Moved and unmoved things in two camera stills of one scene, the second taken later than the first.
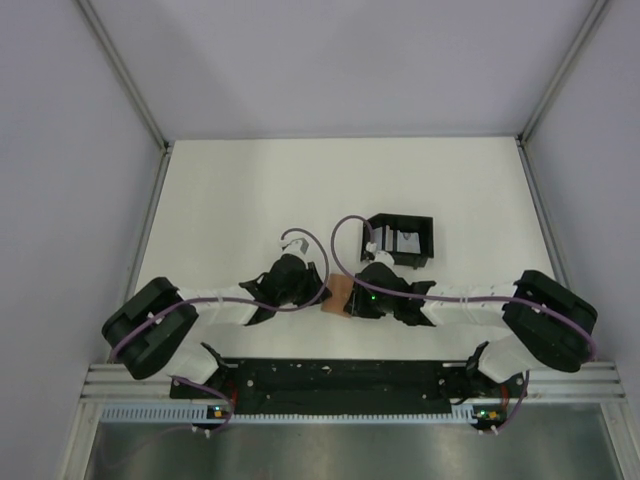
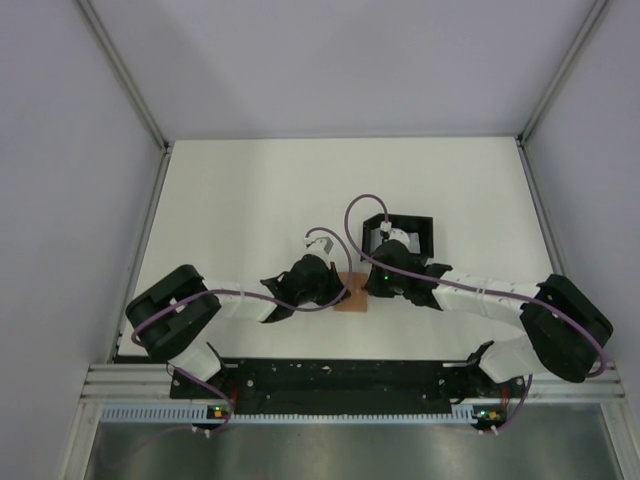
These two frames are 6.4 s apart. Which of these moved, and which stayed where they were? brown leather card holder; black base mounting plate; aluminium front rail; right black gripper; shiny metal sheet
Moved: brown leather card holder; right black gripper
Stayed: shiny metal sheet; black base mounting plate; aluminium front rail
